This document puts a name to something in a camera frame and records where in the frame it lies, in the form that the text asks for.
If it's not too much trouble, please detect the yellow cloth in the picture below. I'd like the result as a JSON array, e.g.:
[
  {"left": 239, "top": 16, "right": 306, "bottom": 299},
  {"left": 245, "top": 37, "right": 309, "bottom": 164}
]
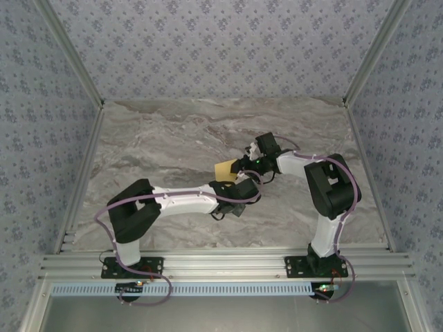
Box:
[{"left": 214, "top": 159, "right": 240, "bottom": 183}]

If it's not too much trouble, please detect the grey metal sheet panel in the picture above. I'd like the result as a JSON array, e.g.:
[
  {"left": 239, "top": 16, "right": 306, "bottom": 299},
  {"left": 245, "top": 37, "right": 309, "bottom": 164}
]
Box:
[{"left": 43, "top": 293, "right": 411, "bottom": 332}]

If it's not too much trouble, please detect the small black circuit board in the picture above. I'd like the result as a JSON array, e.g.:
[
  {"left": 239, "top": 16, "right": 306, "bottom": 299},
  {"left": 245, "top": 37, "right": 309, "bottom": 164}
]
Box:
[
  {"left": 116, "top": 282, "right": 144, "bottom": 295},
  {"left": 313, "top": 282, "right": 341, "bottom": 299}
]

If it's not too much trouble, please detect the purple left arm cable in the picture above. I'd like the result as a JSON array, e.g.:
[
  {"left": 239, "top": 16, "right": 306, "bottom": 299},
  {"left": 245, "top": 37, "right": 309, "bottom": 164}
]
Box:
[{"left": 93, "top": 169, "right": 264, "bottom": 307}]

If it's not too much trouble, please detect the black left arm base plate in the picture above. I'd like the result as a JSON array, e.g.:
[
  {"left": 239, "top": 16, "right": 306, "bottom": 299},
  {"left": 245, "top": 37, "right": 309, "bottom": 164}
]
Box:
[{"left": 100, "top": 257, "right": 164, "bottom": 279}]

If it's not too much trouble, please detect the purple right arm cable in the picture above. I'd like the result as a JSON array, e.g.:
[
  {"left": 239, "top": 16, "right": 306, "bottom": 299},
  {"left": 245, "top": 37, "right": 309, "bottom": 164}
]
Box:
[{"left": 276, "top": 136, "right": 358, "bottom": 304}]

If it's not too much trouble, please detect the slotted pale cable duct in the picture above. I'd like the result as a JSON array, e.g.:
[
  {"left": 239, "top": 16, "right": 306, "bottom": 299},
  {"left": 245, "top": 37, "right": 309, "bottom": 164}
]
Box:
[{"left": 50, "top": 282, "right": 323, "bottom": 297}]

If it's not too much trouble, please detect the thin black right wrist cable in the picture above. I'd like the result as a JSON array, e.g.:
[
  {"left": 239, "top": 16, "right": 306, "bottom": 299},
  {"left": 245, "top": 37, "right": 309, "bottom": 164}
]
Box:
[{"left": 255, "top": 168, "right": 280, "bottom": 187}]

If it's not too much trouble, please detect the aluminium frame post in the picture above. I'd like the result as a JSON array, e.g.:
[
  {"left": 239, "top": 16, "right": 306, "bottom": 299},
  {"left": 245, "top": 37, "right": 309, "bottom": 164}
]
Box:
[
  {"left": 34, "top": 0, "right": 106, "bottom": 109},
  {"left": 341, "top": 0, "right": 413, "bottom": 107}
]

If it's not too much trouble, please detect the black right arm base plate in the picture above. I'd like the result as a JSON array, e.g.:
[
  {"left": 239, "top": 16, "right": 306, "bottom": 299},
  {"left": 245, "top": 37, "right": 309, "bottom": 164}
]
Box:
[{"left": 283, "top": 255, "right": 348, "bottom": 279}]

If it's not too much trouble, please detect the aluminium table side rail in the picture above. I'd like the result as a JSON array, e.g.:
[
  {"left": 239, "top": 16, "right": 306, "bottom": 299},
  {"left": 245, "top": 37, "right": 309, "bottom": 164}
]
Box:
[
  {"left": 53, "top": 103, "right": 107, "bottom": 254},
  {"left": 344, "top": 103, "right": 397, "bottom": 252}
]

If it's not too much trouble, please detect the aluminium frame cross rail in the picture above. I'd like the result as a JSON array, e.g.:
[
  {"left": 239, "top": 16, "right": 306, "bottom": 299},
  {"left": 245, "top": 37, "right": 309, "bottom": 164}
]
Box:
[{"left": 37, "top": 247, "right": 416, "bottom": 282}]

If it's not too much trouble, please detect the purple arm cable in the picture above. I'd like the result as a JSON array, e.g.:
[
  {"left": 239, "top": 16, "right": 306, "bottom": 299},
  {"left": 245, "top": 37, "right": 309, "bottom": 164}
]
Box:
[
  {"left": 93, "top": 169, "right": 264, "bottom": 307},
  {"left": 276, "top": 136, "right": 358, "bottom": 304}
]

